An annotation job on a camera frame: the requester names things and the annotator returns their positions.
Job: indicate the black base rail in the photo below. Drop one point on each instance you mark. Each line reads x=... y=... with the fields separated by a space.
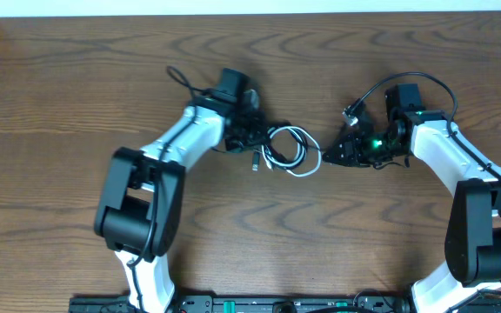
x=371 y=301

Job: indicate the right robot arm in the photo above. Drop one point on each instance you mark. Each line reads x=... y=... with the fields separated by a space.
x=472 y=247

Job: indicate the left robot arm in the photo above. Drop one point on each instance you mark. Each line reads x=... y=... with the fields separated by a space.
x=139 y=209

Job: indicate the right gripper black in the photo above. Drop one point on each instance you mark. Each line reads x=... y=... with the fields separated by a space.
x=352 y=154

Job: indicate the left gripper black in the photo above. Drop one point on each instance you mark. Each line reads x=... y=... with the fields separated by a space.
x=261 y=130

